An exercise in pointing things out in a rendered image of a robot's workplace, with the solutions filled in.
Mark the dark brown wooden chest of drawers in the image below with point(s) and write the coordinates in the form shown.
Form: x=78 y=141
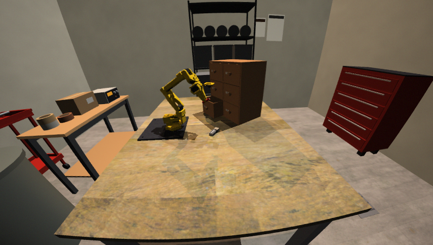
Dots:
x=252 y=78

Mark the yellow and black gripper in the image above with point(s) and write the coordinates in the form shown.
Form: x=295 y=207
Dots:
x=197 y=88

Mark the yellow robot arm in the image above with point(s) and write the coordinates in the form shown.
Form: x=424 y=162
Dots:
x=174 y=122

